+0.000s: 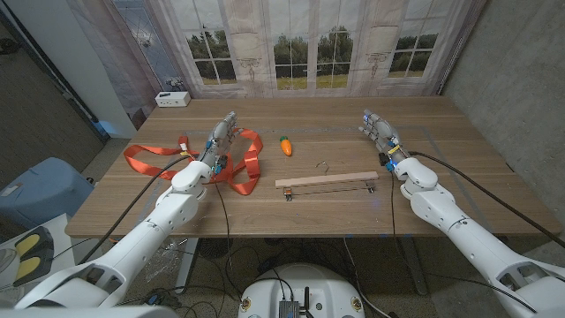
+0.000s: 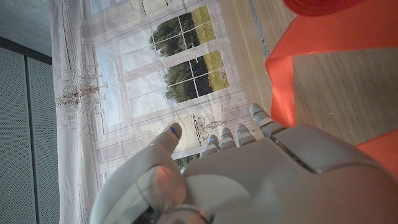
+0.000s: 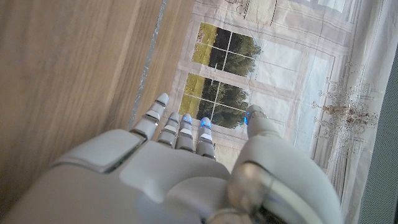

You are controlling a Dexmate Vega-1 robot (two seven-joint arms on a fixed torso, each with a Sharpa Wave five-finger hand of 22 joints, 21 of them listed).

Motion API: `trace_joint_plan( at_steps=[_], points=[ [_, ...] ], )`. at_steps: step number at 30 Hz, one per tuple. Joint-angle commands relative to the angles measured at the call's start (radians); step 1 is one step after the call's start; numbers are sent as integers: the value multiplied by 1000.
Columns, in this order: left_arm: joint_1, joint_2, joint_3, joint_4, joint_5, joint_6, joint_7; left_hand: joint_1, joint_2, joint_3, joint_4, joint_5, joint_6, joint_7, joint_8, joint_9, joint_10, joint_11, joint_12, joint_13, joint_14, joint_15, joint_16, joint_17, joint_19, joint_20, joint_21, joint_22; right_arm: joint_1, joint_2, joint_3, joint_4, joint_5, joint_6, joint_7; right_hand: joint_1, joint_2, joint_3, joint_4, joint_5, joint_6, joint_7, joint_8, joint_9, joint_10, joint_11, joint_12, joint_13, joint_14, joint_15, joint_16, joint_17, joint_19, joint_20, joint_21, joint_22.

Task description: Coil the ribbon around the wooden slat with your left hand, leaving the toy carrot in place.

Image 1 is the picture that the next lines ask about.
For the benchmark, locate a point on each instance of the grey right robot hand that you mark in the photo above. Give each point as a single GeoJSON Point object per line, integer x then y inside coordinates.
{"type": "Point", "coordinates": [384, 134]}

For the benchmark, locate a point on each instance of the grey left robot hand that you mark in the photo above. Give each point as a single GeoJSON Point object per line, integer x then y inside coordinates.
{"type": "Point", "coordinates": [218, 143]}

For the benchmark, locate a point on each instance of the orange ribbon with roll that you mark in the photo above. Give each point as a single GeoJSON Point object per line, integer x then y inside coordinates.
{"type": "Point", "coordinates": [251, 163]}

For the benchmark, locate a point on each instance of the wooden slat clip hanger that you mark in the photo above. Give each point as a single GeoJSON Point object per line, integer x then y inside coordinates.
{"type": "Point", "coordinates": [326, 179]}

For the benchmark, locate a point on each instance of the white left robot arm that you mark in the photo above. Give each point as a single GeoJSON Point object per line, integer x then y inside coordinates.
{"type": "Point", "coordinates": [132, 252]}

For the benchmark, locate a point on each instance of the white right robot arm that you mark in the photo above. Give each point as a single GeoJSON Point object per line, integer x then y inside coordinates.
{"type": "Point", "coordinates": [476, 247]}

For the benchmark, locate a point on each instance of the orange toy carrot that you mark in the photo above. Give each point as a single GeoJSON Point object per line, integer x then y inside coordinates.
{"type": "Point", "coordinates": [286, 146]}

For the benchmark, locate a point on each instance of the white power strip box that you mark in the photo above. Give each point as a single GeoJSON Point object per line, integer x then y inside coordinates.
{"type": "Point", "coordinates": [172, 99]}

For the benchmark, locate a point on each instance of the printed window backdrop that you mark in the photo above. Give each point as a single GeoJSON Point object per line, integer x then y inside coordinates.
{"type": "Point", "coordinates": [375, 44]}

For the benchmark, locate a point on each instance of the bluish printed backdrop panel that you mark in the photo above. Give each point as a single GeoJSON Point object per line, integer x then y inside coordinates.
{"type": "Point", "coordinates": [145, 44]}

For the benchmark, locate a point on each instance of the metal table leg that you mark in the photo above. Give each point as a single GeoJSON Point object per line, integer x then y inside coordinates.
{"type": "Point", "coordinates": [415, 269]}
{"type": "Point", "coordinates": [186, 265]}

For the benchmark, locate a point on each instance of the clear plastic wrap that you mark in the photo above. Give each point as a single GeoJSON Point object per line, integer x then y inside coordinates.
{"type": "Point", "coordinates": [163, 262]}

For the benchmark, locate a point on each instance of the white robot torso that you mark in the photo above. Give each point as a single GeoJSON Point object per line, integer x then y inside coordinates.
{"type": "Point", "coordinates": [335, 291]}

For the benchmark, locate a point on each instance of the grey box with antenna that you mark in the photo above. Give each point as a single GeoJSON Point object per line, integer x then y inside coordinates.
{"type": "Point", "coordinates": [289, 309]}

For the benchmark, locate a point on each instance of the blue plastic bin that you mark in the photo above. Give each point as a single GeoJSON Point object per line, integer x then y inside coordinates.
{"type": "Point", "coordinates": [44, 190]}

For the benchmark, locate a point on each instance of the black yellow foot pedal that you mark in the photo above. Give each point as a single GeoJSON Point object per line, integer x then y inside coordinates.
{"type": "Point", "coordinates": [28, 265]}

